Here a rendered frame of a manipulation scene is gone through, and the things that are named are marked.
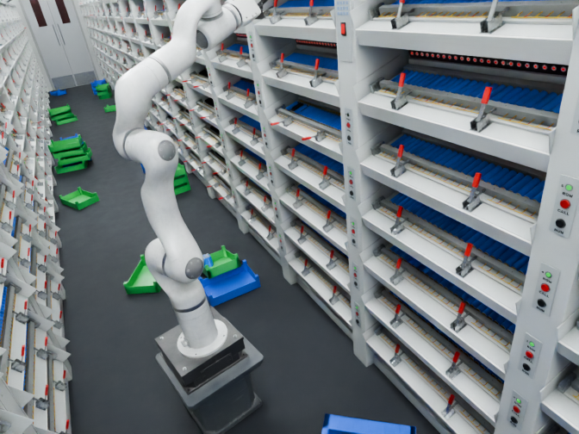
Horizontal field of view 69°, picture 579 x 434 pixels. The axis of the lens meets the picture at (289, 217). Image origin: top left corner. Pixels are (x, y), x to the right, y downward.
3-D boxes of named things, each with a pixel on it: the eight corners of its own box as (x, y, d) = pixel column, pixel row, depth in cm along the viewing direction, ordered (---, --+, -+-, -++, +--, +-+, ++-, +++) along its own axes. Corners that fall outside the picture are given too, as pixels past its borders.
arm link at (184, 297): (186, 317, 141) (165, 259, 130) (155, 299, 152) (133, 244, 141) (213, 295, 149) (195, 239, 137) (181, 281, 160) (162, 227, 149)
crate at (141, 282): (159, 292, 247) (156, 282, 243) (127, 294, 249) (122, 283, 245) (174, 262, 273) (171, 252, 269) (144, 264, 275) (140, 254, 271)
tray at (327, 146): (346, 165, 146) (338, 143, 141) (271, 128, 194) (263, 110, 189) (389, 135, 150) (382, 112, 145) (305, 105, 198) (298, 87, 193)
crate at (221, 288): (211, 307, 230) (208, 296, 226) (200, 288, 246) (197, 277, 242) (260, 287, 241) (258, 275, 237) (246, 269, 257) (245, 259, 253)
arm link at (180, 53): (129, 31, 115) (202, -16, 129) (152, 82, 127) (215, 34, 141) (152, 36, 111) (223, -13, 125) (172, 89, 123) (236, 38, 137)
